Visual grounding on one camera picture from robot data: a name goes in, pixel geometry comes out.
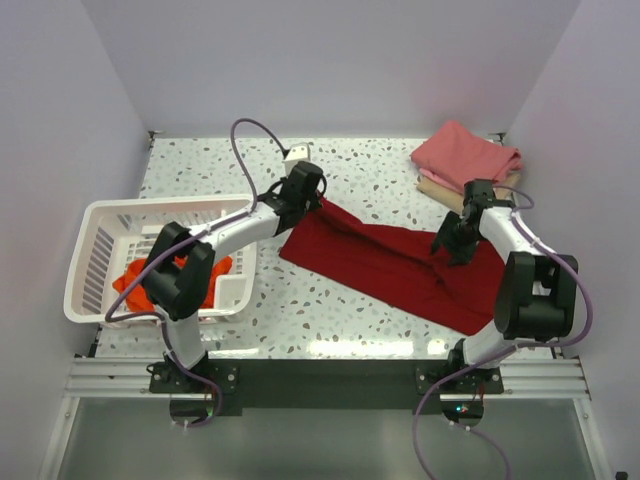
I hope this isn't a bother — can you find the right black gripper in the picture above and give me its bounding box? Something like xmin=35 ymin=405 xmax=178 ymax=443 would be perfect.
xmin=430 ymin=211 xmax=482 ymax=267

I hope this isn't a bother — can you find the dark red t-shirt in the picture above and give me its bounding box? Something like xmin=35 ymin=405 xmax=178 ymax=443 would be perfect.
xmin=280 ymin=201 xmax=504 ymax=336

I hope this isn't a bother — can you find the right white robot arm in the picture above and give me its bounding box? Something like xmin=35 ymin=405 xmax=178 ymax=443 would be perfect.
xmin=431 ymin=179 xmax=579 ymax=393

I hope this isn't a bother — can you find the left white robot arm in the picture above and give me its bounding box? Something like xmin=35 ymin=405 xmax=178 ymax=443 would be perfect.
xmin=141 ymin=161 xmax=327 ymax=393

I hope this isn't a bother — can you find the folded beige t-shirt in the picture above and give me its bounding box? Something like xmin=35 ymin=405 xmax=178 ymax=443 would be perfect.
xmin=416 ymin=173 xmax=521 ymax=214

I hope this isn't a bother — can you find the folded pink t-shirt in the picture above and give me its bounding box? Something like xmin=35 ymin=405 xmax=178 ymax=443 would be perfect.
xmin=410 ymin=120 xmax=523 ymax=193

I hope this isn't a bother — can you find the white plastic laundry basket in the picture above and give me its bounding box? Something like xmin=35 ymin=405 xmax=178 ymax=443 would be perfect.
xmin=63 ymin=194 xmax=257 ymax=324

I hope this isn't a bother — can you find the orange t-shirt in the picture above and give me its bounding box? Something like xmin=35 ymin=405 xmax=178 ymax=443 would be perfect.
xmin=112 ymin=256 xmax=233 ymax=312

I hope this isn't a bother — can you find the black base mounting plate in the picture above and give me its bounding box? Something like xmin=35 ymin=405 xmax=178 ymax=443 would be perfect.
xmin=146 ymin=358 xmax=504 ymax=420

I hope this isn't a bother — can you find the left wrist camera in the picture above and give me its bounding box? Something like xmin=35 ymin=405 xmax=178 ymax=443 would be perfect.
xmin=283 ymin=143 xmax=311 ymax=176

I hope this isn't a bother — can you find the aluminium extrusion rail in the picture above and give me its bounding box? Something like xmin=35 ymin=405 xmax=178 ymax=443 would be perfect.
xmin=65 ymin=357 xmax=591 ymax=400

